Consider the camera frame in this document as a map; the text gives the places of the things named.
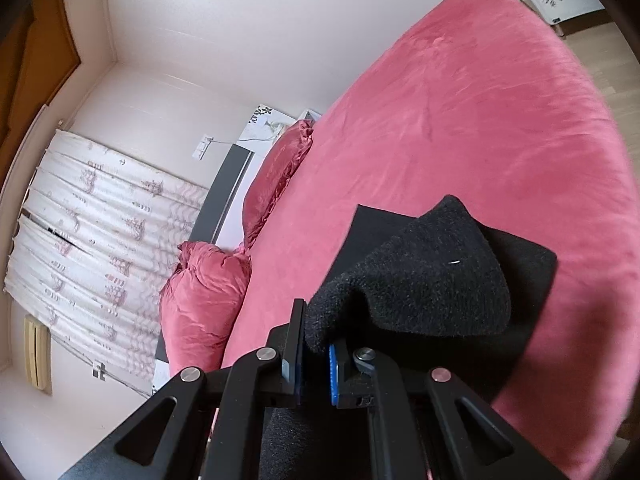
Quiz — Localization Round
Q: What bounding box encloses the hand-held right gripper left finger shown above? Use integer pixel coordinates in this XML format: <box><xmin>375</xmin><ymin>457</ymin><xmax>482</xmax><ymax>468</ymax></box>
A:
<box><xmin>60</xmin><ymin>299</ymin><xmax>307</xmax><ymax>480</ymax></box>

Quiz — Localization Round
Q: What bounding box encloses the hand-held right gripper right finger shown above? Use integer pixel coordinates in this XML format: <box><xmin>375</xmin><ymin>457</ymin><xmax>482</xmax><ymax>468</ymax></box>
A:
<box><xmin>327</xmin><ymin>342</ymin><xmax>571</xmax><ymax>480</ymax></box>

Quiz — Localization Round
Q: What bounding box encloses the black knit garment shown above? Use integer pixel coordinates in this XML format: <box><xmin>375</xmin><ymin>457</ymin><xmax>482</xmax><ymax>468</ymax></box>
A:
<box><xmin>257</xmin><ymin>195</ymin><xmax>558</xmax><ymax>480</ymax></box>

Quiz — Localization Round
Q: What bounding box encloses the red pillow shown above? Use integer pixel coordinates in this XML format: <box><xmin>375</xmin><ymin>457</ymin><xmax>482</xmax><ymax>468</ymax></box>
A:
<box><xmin>241</xmin><ymin>119</ymin><xmax>316</xmax><ymax>248</ymax></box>
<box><xmin>159</xmin><ymin>240</ymin><xmax>252</xmax><ymax>378</ymax></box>

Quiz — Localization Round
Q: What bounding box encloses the grey headboard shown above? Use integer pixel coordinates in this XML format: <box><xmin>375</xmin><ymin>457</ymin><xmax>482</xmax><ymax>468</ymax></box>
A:
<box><xmin>156</xmin><ymin>144</ymin><xmax>256</xmax><ymax>363</ymax></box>

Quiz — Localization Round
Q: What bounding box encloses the white printed curtain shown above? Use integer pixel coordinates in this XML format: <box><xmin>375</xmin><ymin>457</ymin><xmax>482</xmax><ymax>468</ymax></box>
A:
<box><xmin>4</xmin><ymin>129</ymin><xmax>210</xmax><ymax>395</ymax></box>

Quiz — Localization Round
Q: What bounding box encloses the red bed blanket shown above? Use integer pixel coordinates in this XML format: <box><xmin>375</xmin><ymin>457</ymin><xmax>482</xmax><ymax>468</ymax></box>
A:
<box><xmin>210</xmin><ymin>0</ymin><xmax>640</xmax><ymax>480</ymax></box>

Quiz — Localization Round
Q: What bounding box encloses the wooden door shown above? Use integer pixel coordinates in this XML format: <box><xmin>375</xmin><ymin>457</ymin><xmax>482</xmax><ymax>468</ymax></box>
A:
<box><xmin>0</xmin><ymin>0</ymin><xmax>82</xmax><ymax>161</ymax></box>

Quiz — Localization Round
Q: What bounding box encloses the white wall socket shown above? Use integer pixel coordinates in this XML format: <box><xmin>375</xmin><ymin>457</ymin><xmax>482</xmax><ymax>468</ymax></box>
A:
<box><xmin>192</xmin><ymin>133</ymin><xmax>216</xmax><ymax>162</ymax></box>

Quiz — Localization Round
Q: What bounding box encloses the cream wall radiator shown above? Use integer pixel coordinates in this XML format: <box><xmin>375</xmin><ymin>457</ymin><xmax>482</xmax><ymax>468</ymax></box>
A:
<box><xmin>24</xmin><ymin>314</ymin><xmax>52</xmax><ymax>396</ymax></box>

